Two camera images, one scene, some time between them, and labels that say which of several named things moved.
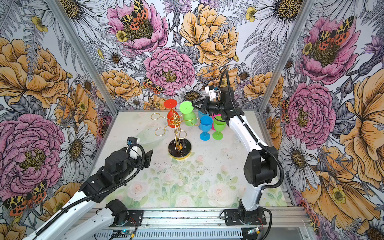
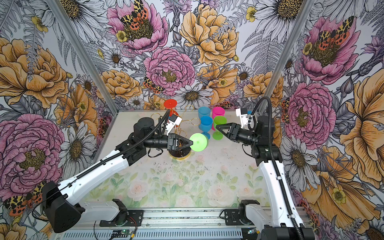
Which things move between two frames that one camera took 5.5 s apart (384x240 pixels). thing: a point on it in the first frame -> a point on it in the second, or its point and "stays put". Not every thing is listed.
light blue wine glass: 202,114 stays put
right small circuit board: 253,231 stays put
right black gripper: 204,108 -> 233,130
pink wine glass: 213,116 stays put
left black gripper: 140,164 -> 174,147
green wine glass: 219,125 stays put
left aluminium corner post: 72,33 stays put
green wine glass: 186,108 -> 200,142
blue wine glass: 206,124 stays put
